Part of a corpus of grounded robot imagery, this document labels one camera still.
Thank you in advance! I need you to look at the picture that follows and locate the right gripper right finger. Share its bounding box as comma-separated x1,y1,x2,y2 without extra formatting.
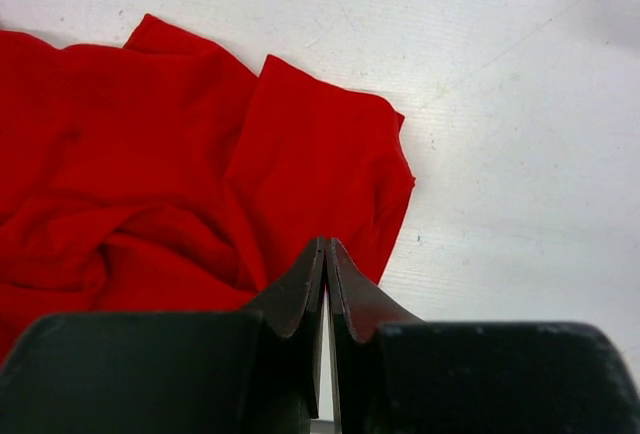
325,239,639,433

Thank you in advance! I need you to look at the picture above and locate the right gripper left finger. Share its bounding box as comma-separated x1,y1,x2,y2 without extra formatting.
1,237,325,433

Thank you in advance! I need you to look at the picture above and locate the red t shirt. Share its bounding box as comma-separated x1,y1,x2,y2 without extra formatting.
1,15,415,353

